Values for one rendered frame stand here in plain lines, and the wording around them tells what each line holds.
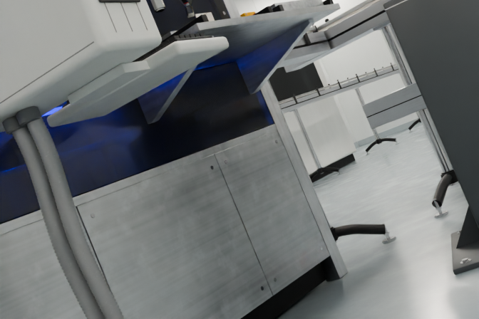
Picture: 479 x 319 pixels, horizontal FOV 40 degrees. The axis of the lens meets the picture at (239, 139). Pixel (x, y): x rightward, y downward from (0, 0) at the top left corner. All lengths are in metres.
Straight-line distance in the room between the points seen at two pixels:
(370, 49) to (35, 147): 9.81
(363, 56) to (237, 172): 9.08
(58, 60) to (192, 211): 0.83
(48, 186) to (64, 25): 0.38
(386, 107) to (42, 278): 1.85
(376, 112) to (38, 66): 1.98
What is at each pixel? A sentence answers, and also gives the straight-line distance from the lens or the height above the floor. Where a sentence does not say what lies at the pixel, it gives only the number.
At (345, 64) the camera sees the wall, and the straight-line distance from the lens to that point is 11.33.
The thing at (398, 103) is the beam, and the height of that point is 0.49.
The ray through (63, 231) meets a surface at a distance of 1.48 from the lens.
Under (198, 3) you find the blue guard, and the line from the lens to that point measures 2.34.
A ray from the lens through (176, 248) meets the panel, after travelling 1.91.
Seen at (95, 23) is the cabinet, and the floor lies 0.85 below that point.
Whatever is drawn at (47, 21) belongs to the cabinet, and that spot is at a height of 0.91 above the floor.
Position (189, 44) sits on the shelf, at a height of 0.79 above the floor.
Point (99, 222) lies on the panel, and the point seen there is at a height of 0.52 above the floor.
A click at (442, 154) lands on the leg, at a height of 0.22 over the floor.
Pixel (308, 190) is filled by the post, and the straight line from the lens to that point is 2.40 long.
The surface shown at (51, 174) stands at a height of 0.65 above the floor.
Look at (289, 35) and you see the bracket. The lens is 2.20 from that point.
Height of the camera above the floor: 0.52
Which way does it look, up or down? 2 degrees up
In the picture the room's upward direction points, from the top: 23 degrees counter-clockwise
